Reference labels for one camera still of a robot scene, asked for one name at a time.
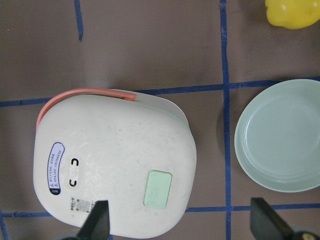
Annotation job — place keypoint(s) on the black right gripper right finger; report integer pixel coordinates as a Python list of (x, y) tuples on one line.
[(266, 224)]

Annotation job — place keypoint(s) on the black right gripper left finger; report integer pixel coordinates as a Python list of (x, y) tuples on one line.
[(97, 224)]

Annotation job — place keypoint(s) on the cream rice cooker orange handle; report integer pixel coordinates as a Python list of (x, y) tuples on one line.
[(133, 150)]

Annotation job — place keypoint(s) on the green plate right side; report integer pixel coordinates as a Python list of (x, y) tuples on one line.
[(277, 137)]

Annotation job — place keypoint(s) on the brown paper table mat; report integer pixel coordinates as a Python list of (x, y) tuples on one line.
[(210, 57)]

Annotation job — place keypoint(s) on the yellow toy pepper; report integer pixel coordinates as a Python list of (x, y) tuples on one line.
[(292, 14)]

